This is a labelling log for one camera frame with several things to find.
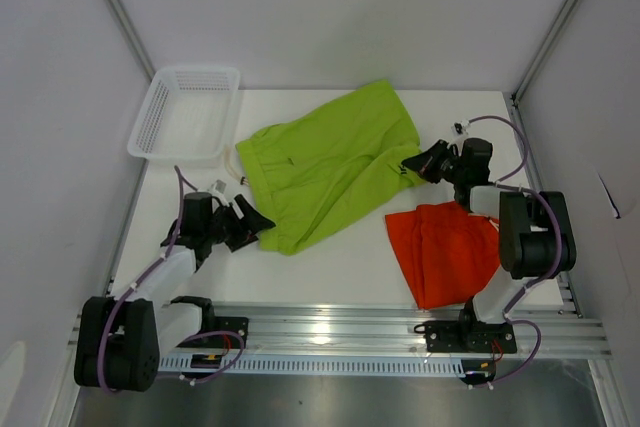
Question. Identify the aluminium frame post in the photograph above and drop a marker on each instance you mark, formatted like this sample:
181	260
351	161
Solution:
560	22
130	35

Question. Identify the right aluminium frame post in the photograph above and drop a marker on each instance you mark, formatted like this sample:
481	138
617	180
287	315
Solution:
560	22

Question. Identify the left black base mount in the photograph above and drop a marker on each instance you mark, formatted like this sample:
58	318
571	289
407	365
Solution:
225	325

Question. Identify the lime green shorts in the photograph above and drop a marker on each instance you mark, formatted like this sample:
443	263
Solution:
319	174

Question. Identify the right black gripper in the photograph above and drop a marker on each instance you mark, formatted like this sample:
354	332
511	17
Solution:
424	164

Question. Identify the orange shorts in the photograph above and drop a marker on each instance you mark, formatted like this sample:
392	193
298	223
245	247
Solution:
446	254

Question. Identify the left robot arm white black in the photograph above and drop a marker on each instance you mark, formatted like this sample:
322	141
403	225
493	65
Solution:
124	336

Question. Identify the aluminium mounting rail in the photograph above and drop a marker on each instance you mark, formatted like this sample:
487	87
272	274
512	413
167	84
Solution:
350	330

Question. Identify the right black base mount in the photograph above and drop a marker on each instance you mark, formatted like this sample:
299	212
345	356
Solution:
447	336

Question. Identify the slotted white cable duct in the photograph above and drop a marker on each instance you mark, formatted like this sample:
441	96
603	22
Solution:
411	366

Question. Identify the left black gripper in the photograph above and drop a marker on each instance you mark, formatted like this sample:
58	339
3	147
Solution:
247	228

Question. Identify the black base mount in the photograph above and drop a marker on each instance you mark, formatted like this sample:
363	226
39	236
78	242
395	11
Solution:
447	336
225	325

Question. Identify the left aluminium frame post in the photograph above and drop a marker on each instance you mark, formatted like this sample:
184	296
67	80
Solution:
130	35

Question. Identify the white plastic basket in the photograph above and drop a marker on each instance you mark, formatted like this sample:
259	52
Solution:
188	116

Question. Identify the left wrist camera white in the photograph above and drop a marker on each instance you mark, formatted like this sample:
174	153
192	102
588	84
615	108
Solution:
217	191

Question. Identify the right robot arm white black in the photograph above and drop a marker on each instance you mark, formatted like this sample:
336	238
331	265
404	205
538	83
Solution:
535	239

